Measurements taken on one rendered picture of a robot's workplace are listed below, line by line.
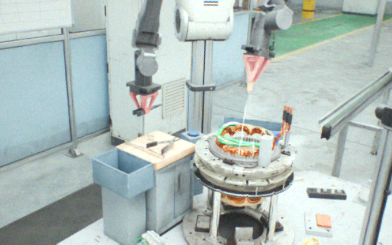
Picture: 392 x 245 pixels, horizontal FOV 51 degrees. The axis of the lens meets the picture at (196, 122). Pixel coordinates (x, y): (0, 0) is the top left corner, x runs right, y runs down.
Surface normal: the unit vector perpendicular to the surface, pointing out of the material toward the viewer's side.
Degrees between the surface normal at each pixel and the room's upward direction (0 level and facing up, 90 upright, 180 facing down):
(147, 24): 117
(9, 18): 90
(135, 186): 90
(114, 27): 90
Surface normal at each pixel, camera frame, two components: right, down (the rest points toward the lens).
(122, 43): -0.59, 0.27
